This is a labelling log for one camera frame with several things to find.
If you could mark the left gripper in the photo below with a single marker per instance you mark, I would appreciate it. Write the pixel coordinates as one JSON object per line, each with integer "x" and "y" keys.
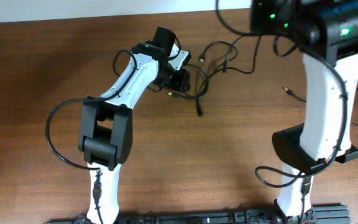
{"x": 183, "y": 78}

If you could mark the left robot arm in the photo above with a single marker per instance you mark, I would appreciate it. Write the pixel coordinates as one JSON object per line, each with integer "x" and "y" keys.
{"x": 106, "y": 128}

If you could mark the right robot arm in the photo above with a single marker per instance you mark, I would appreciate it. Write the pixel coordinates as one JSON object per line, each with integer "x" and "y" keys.
{"x": 326, "y": 33}

